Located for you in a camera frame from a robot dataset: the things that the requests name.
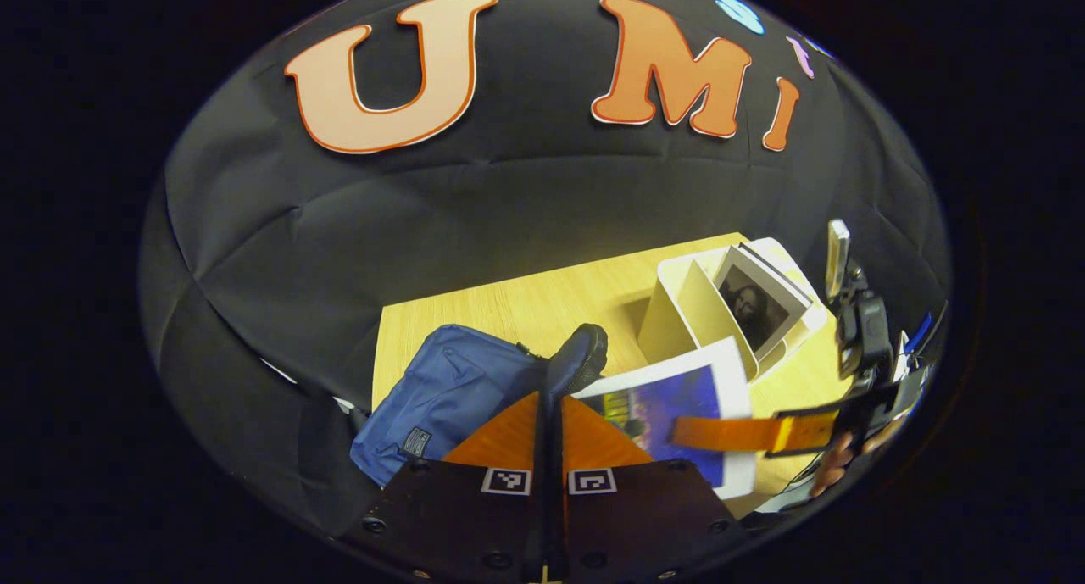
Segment blue schoolbag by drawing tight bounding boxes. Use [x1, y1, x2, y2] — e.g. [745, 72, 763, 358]
[350, 323, 609, 488]

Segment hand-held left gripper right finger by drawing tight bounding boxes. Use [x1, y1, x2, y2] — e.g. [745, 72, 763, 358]
[551, 395, 748, 584]

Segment portrait cover book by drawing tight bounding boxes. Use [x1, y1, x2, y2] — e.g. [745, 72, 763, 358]
[712, 243, 815, 361]

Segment white bookshelf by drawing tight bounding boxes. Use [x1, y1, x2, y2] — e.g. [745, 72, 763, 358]
[637, 236, 837, 387]

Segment blue cover book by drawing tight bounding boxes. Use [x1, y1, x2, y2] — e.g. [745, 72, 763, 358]
[576, 336, 758, 500]

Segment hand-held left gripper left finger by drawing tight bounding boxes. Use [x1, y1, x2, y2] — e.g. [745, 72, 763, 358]
[339, 391, 552, 584]

